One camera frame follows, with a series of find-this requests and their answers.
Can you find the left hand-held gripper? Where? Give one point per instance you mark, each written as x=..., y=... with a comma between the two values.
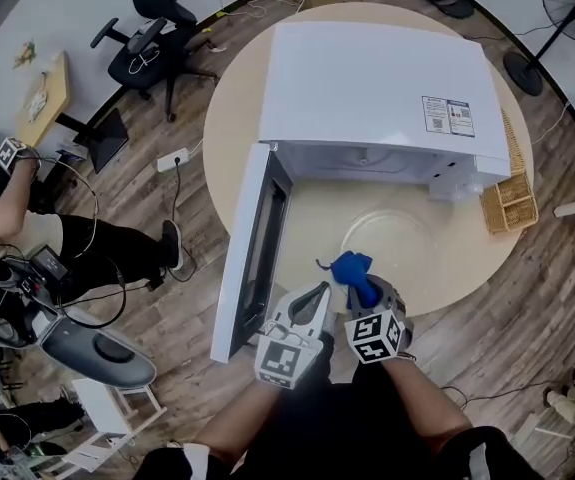
x=282, y=360

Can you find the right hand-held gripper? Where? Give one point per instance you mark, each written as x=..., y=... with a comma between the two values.
x=372, y=338

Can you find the blue cloth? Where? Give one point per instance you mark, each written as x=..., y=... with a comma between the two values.
x=352, y=270

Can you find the clear glass microwave turntable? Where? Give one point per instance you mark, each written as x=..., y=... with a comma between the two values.
x=392, y=248

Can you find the person's left forearm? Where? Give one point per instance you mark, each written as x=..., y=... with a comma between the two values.
x=237, y=423

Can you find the person's right forearm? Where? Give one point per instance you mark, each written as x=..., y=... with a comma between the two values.
x=427, y=403

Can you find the white microwave oven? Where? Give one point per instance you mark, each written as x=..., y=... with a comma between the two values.
x=367, y=83

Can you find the person's black clothing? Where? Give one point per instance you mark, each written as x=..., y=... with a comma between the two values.
x=342, y=433

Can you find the wicker basket organizer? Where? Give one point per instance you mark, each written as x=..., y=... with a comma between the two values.
x=512, y=203

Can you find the white oval pod device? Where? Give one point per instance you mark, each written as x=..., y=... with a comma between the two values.
x=107, y=353

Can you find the white flat mop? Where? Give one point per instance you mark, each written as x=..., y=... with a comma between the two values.
x=524, y=433

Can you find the white power strip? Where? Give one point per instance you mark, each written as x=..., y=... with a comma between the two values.
x=173, y=160

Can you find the white step stool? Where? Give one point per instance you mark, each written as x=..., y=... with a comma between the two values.
x=97, y=408

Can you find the black rectangular device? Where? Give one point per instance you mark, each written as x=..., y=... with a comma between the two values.
x=49, y=263

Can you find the black flat monitor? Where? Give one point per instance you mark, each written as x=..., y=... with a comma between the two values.
x=109, y=143

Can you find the black standing fan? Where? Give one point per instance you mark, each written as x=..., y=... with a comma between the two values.
x=522, y=73

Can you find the small wooden table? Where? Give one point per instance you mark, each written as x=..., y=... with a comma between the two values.
x=49, y=98

